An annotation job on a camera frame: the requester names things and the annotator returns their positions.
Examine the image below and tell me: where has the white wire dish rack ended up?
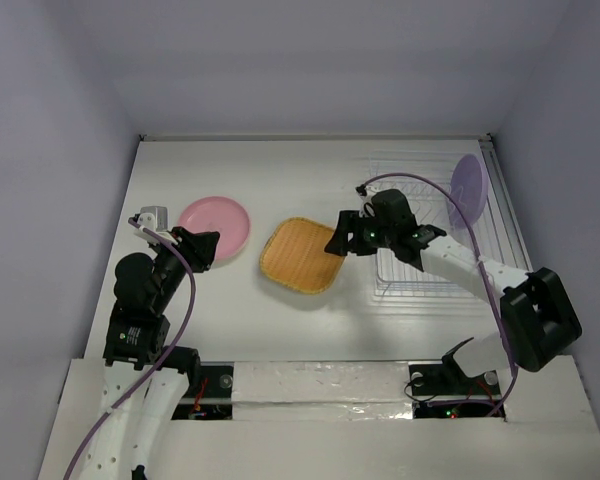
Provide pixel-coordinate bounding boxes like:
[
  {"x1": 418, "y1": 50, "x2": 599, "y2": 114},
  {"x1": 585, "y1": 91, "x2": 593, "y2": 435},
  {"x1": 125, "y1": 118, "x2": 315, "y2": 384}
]
[{"x1": 367, "y1": 149, "x2": 511, "y2": 306}]

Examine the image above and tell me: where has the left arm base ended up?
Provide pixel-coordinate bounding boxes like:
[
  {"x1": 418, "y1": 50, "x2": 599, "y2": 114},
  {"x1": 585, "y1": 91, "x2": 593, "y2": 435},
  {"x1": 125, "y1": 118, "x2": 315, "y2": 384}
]
[{"x1": 172, "y1": 363, "x2": 234, "y2": 421}]

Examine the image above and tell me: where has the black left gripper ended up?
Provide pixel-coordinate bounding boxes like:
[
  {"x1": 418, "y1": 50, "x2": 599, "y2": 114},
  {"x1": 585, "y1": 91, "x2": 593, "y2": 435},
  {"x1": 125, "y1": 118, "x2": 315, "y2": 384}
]
[{"x1": 149, "y1": 224, "x2": 219, "y2": 309}]

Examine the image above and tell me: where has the pink round plate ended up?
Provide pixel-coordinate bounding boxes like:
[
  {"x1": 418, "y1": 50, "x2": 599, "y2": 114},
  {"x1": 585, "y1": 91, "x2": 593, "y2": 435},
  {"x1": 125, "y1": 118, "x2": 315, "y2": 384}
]
[{"x1": 177, "y1": 196, "x2": 251, "y2": 263}]

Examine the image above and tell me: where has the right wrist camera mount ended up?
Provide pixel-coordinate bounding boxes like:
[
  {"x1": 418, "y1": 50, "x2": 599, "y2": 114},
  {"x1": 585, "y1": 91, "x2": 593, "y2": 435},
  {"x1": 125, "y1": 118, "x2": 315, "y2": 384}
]
[{"x1": 355, "y1": 184, "x2": 378, "y2": 218}]

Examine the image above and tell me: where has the square woven orange tray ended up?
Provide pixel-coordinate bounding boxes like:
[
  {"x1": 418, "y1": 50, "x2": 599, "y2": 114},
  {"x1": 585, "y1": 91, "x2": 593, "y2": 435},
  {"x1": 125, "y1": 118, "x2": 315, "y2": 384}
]
[{"x1": 259, "y1": 217, "x2": 344, "y2": 295}]

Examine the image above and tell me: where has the purple plate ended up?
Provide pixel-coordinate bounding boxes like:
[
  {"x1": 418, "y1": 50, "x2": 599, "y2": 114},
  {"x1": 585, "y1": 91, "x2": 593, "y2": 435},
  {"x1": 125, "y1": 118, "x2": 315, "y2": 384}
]
[{"x1": 447, "y1": 154, "x2": 489, "y2": 230}]

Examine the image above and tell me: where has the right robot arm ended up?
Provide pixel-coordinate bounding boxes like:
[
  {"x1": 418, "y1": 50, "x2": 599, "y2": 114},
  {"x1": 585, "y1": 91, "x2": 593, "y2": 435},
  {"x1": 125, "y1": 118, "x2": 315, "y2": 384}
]
[{"x1": 324, "y1": 189, "x2": 582, "y2": 392}]

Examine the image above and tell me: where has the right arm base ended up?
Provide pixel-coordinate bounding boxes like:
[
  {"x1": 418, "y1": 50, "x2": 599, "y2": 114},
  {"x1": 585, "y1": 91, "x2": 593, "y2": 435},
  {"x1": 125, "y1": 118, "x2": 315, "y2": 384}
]
[{"x1": 404, "y1": 363, "x2": 501, "y2": 420}]

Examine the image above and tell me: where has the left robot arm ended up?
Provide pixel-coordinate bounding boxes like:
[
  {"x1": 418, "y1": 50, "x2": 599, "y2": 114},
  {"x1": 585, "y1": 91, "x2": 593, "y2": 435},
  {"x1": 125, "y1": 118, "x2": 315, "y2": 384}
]
[{"x1": 64, "y1": 217, "x2": 220, "y2": 479}]

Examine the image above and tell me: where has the white foil covered board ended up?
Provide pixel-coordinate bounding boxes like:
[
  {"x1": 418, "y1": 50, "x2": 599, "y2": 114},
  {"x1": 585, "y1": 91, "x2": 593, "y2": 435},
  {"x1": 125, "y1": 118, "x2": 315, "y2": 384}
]
[{"x1": 231, "y1": 361, "x2": 413, "y2": 422}]

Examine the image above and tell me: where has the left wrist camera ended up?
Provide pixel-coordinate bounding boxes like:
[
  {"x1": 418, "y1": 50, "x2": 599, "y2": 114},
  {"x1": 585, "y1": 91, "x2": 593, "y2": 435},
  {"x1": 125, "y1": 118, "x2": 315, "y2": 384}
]
[{"x1": 128, "y1": 205, "x2": 171, "y2": 245}]

